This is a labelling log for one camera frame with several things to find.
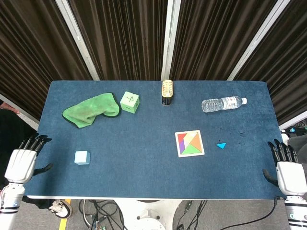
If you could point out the purple tangram parallelogram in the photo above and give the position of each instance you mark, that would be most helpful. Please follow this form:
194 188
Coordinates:
181 147

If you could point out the blue triangle puzzle piece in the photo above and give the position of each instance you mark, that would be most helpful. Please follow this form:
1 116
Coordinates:
221 145

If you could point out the white and black sneaker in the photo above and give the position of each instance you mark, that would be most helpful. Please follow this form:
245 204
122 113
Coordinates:
61 208

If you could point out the green tangram triangle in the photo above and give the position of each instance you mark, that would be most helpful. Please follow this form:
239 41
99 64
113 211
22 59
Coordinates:
190 150

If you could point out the yellow tangram piece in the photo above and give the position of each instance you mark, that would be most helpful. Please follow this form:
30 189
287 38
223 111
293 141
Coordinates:
191 137

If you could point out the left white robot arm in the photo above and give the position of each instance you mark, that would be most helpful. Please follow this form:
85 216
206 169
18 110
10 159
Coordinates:
10 203

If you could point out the yellow floor tape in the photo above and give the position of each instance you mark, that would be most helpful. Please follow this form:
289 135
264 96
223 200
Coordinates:
64 220

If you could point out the green foam number cube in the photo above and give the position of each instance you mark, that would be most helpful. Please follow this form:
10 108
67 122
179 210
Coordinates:
129 100

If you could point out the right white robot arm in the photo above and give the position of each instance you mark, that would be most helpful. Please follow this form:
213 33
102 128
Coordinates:
296 210

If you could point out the dark brown pleated curtain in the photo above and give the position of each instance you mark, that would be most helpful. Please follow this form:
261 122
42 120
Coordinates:
211 36
124 36
287 60
28 48

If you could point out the green microfiber cloth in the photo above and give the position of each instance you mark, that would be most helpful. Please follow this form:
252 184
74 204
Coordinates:
88 110

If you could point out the black can with gold lid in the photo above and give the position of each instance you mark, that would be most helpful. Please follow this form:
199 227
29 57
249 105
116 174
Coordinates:
167 89

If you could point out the wooden tangram puzzle tray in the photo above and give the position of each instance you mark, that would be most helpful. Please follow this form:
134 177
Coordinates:
203 143

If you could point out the orange tangram triangle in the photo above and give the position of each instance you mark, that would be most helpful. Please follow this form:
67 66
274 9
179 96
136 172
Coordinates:
196 143

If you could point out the clear plastic water bottle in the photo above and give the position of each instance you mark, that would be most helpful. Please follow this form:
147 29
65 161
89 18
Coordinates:
218 104

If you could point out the white table pedestal base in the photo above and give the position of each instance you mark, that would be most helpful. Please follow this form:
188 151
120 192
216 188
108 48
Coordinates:
148 215

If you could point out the blue fabric table cover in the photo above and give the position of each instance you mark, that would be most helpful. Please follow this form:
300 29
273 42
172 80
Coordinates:
144 172

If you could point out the light blue foam cube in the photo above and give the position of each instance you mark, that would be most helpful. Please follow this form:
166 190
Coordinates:
81 157

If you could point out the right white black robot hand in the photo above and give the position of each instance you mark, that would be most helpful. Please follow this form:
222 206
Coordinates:
290 175

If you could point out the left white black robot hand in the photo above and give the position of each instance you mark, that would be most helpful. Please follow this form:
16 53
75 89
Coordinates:
20 165

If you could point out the red tangram triangle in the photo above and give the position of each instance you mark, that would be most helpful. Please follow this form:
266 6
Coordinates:
181 137

